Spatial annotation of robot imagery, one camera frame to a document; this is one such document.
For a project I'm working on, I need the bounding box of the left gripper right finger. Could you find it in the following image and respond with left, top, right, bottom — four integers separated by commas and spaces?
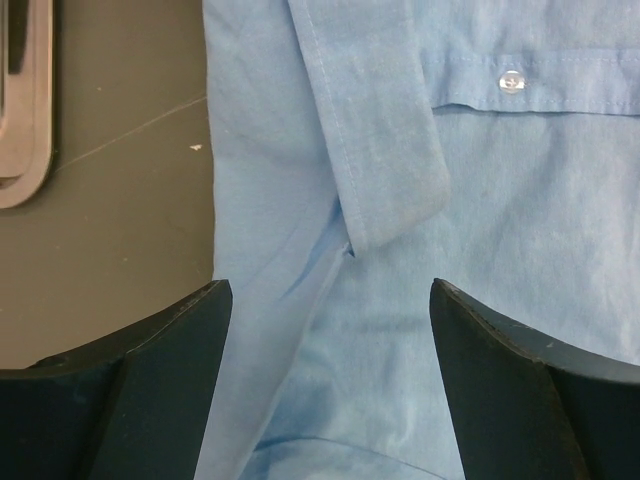
429, 279, 639, 480

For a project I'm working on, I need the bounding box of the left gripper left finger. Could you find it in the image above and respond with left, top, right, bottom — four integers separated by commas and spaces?
1, 280, 232, 480

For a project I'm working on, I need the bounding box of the light blue button shirt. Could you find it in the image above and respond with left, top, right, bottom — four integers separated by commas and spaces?
196, 1, 639, 479

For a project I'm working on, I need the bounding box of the silver metal tray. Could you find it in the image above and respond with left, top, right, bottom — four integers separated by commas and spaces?
1, 0, 55, 209

